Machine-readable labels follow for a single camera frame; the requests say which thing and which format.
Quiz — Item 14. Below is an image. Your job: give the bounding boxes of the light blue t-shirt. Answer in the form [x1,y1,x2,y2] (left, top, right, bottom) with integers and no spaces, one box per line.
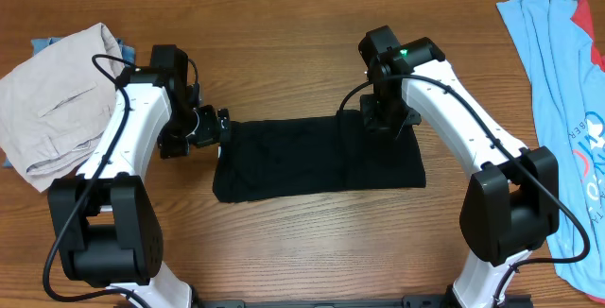
[496,0,604,301]

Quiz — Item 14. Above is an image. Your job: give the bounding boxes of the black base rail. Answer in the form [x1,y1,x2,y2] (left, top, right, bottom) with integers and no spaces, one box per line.
[188,292,534,308]

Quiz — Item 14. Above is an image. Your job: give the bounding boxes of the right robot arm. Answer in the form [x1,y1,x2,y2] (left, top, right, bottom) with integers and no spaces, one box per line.
[358,26,559,307]

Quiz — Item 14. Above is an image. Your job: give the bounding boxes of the beige folded trousers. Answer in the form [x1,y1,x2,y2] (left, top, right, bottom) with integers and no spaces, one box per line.
[1,23,122,192]

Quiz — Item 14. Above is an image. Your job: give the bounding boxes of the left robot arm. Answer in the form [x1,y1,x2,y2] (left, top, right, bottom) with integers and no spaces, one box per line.
[42,44,231,307]

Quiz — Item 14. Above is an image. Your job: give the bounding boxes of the black shirt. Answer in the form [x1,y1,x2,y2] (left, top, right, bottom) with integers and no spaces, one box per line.
[213,110,426,203]

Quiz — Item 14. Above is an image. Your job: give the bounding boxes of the blue folded jeans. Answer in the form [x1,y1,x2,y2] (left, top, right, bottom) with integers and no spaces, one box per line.
[3,37,137,169]

